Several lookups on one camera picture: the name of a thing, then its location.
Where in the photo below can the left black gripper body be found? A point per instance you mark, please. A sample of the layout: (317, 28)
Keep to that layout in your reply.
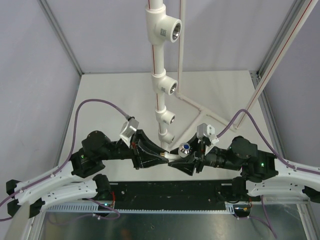
(120, 150)

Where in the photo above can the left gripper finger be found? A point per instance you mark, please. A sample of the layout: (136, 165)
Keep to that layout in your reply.
(144, 160)
(140, 139)

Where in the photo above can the white PVC pipe frame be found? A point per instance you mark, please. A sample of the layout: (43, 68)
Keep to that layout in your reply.
(206, 35)

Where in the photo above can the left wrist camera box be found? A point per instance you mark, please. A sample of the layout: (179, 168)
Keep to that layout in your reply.
(128, 129)

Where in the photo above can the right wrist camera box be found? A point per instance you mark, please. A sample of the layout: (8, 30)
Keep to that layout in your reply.
(207, 134)

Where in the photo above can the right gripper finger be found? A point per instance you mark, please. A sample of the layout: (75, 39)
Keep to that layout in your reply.
(203, 145)
(186, 166)

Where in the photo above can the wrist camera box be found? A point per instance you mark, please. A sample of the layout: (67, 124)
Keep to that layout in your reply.
(128, 129)
(207, 134)

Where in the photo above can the aluminium table frame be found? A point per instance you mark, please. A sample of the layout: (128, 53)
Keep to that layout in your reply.
(273, 217)

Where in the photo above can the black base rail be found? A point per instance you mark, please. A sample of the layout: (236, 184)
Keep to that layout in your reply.
(190, 195)

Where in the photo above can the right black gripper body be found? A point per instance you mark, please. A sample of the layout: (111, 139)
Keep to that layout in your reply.
(216, 157)

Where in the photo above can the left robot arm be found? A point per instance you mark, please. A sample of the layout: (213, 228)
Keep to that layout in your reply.
(80, 177)

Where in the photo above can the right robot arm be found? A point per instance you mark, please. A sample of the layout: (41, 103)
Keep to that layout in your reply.
(261, 173)

